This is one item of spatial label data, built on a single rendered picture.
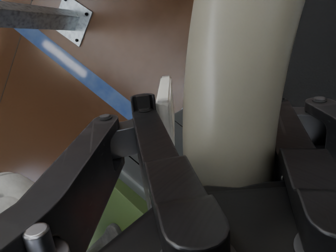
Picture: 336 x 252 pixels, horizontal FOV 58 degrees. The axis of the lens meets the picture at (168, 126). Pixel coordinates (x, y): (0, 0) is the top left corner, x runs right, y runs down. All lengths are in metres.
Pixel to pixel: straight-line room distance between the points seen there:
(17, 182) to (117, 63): 1.07
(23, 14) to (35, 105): 0.73
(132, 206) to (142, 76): 0.95
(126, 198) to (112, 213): 0.06
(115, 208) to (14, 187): 0.22
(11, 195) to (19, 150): 1.64
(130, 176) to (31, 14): 0.98
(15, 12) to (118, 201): 0.98
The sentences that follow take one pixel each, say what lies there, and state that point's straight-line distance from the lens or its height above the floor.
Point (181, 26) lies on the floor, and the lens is 1.46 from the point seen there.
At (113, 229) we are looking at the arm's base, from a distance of 0.75.
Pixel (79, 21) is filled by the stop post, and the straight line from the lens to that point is 1.74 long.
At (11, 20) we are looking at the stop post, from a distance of 1.47.
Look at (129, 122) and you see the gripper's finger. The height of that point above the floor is 1.24.
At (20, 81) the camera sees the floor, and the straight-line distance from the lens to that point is 2.11.
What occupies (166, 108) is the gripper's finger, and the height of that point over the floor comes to 1.22.
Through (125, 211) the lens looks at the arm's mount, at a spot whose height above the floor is 0.84.
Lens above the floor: 1.36
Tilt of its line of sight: 62 degrees down
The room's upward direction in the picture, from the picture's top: 122 degrees counter-clockwise
